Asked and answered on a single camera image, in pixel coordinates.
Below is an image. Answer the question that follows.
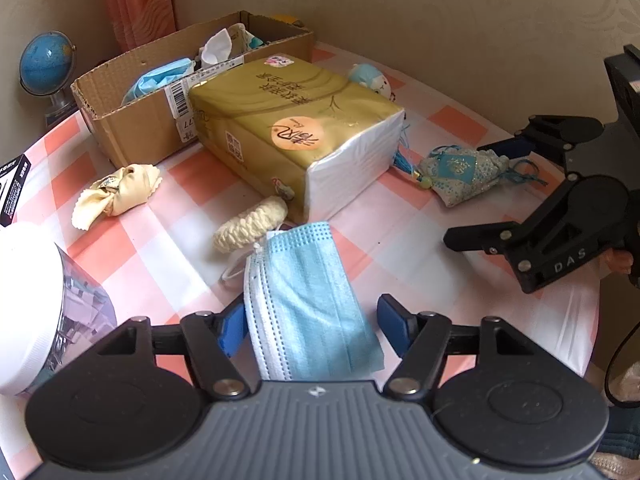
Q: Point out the orange checkered tablecloth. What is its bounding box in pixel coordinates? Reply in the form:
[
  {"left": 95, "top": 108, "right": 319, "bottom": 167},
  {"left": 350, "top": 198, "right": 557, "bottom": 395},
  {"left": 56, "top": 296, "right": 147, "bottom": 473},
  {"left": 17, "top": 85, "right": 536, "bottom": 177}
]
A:
[{"left": 0, "top": 42, "right": 603, "bottom": 401}]

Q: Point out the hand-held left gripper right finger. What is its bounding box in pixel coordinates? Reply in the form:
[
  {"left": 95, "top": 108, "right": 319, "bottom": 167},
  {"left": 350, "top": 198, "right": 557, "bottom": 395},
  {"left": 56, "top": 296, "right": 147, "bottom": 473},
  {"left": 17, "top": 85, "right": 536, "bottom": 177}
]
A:
[{"left": 377, "top": 294, "right": 541, "bottom": 401}]

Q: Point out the yellow toy car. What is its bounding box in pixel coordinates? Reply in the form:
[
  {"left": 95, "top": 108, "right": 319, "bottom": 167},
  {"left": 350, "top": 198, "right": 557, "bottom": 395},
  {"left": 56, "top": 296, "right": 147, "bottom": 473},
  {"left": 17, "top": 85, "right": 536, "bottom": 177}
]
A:
[{"left": 272, "top": 12, "right": 308, "bottom": 30}]

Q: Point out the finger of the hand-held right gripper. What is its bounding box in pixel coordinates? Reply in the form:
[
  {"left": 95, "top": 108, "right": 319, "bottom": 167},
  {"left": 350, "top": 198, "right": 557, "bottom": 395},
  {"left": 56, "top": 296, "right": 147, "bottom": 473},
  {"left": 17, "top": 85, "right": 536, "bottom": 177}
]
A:
[
  {"left": 477, "top": 115, "right": 606, "bottom": 171},
  {"left": 444, "top": 220, "right": 532, "bottom": 257}
]

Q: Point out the blue globe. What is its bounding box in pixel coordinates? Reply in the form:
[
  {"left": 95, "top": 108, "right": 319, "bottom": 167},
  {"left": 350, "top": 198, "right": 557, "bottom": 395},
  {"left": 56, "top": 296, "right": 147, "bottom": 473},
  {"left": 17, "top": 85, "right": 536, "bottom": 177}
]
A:
[{"left": 19, "top": 31, "right": 78, "bottom": 128}]

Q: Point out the gold tissue pack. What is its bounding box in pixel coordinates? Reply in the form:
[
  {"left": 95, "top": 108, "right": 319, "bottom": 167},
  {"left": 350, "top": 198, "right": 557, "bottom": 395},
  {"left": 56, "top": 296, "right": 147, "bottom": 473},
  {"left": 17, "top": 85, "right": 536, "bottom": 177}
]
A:
[{"left": 189, "top": 56, "right": 406, "bottom": 226}]

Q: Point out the clear jar with white lid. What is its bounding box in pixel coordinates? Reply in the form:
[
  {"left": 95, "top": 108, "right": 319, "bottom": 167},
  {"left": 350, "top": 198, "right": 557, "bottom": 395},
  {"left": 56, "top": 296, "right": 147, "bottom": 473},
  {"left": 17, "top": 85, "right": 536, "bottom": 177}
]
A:
[{"left": 0, "top": 222, "right": 118, "bottom": 398}]

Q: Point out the cardboard box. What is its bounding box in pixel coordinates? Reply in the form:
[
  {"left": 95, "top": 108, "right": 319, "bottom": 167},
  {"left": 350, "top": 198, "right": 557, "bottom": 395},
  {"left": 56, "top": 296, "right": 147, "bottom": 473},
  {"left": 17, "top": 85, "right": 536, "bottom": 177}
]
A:
[{"left": 70, "top": 10, "right": 316, "bottom": 168}]

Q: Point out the blue patterned sachet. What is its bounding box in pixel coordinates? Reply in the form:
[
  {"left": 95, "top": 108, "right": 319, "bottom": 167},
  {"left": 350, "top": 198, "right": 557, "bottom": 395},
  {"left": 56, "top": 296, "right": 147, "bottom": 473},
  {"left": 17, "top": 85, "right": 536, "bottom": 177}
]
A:
[{"left": 392, "top": 145, "right": 548, "bottom": 208}]

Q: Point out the cream cloth bow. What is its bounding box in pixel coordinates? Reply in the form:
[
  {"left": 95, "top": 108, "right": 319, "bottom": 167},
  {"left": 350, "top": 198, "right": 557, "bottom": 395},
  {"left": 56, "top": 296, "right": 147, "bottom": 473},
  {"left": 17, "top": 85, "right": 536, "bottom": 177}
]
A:
[{"left": 71, "top": 162, "right": 162, "bottom": 231}]

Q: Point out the blue face mask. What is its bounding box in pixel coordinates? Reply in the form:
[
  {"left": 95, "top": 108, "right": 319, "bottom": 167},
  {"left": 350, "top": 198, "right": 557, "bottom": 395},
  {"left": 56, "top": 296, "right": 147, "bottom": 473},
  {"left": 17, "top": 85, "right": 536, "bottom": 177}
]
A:
[
  {"left": 121, "top": 57, "right": 196, "bottom": 106},
  {"left": 222, "top": 221, "right": 386, "bottom": 382}
]

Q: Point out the person's right hand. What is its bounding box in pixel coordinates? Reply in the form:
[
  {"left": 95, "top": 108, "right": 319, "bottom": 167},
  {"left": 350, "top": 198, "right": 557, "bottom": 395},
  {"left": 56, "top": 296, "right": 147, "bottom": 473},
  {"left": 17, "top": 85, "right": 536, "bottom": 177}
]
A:
[{"left": 602, "top": 249, "right": 635, "bottom": 275}]

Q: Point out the cream knitted scrunchie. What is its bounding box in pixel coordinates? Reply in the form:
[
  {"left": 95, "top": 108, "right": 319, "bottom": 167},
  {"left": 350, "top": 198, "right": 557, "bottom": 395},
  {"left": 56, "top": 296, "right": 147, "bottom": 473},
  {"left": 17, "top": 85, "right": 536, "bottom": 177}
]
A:
[{"left": 213, "top": 195, "right": 290, "bottom": 254}]

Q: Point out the blue plush toy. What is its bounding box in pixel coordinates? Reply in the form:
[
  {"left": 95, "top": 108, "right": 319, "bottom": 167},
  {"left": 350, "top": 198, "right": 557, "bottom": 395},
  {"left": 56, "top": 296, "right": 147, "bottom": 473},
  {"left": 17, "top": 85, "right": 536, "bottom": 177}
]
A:
[{"left": 348, "top": 63, "right": 396, "bottom": 98}]

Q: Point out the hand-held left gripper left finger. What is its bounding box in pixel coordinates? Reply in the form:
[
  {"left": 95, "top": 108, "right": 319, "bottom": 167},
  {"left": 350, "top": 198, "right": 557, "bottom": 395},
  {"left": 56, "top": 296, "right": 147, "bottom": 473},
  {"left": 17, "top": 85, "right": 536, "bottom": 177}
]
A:
[{"left": 97, "top": 296, "right": 251, "bottom": 401}]

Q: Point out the black and white pen box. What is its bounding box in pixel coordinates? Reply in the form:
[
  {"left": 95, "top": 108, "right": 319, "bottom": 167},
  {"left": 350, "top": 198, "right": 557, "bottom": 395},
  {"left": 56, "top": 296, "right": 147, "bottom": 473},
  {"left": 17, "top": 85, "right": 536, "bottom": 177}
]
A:
[{"left": 0, "top": 154, "right": 32, "bottom": 228}]

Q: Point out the pink patterned curtain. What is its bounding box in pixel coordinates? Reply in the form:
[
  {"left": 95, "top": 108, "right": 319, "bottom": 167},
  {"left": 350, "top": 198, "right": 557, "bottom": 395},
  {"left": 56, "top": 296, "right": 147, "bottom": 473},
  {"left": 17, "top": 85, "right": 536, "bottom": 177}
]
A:
[{"left": 100, "top": 0, "right": 178, "bottom": 53}]

